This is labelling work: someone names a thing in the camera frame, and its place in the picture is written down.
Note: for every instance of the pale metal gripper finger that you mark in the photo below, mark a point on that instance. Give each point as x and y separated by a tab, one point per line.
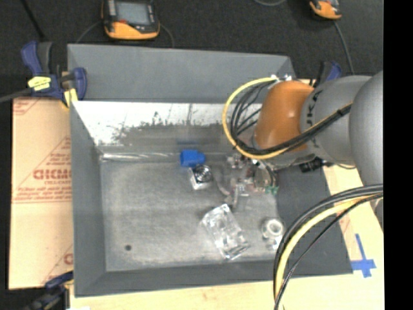
242	190
237	162

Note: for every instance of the small clear glass cube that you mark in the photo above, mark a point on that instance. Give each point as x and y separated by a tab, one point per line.
200	176

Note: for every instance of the blue plastic cap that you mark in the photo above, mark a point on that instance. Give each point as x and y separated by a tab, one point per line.
191	158

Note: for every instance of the large clear plastic box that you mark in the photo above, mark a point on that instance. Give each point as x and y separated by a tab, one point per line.
226	232

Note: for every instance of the grey metal bin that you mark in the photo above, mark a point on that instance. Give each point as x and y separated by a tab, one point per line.
155	212

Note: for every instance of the brown cardboard board red print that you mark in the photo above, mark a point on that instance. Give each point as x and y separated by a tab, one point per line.
38	205

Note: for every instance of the black cylinder on white bracket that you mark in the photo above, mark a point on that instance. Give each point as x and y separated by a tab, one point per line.
310	165

